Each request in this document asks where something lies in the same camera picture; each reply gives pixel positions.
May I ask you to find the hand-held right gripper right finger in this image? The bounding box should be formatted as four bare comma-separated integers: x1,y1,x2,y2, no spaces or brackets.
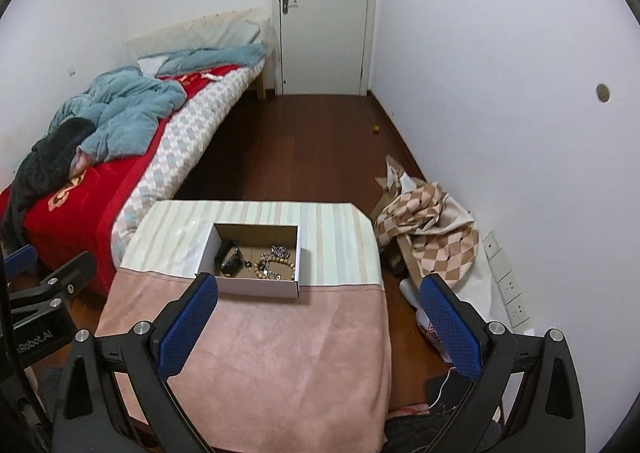
419,273,587,453

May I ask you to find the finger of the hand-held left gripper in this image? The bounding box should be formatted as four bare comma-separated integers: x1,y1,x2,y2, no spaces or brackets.
2,244,39,280
8,251,97,330

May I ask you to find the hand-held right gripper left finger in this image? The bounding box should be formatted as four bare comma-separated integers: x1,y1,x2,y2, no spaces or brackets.
51,272,219,453

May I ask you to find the black smart band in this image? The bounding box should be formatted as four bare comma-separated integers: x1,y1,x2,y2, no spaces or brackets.
215,241,245,278

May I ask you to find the white cardboard box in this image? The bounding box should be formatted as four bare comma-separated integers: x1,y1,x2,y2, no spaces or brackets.
194,222,303,299

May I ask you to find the wooden bead bracelet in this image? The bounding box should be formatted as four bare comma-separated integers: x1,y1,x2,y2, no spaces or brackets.
252,255,296,282

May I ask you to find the white red printed bag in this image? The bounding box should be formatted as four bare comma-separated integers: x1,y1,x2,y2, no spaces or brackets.
415,307,454,363

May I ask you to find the bed with red blanket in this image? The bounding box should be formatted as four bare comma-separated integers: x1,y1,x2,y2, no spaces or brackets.
0,64,251,296

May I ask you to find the table with pink cloth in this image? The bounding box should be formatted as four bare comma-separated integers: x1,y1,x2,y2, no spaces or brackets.
95,200,393,439

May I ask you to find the beige checkered cloth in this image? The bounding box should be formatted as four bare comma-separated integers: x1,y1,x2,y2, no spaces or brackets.
375,155,482,292

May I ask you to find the dark fuzzy blanket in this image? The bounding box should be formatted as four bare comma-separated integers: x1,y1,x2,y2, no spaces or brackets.
2,118,101,245

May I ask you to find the teal quilt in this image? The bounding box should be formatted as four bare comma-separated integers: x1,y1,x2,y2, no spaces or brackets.
47,44,267,164

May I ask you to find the checkered grey white quilt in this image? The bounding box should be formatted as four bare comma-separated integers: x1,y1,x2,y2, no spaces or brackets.
111,67,266,269

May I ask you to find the pale pillow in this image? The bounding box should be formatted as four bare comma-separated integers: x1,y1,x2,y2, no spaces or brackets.
126,8,271,66

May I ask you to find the white door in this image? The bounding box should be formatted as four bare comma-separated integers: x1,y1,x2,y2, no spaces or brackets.
277,0,379,96

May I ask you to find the white cable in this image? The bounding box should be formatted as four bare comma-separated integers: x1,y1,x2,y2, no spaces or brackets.
429,367,457,410

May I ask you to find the white wall socket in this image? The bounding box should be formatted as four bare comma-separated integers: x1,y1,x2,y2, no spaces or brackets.
482,231,504,262
495,272,521,305
505,295,531,330

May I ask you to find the wooden bed frame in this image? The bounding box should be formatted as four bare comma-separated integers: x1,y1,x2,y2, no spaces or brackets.
254,45,279,102

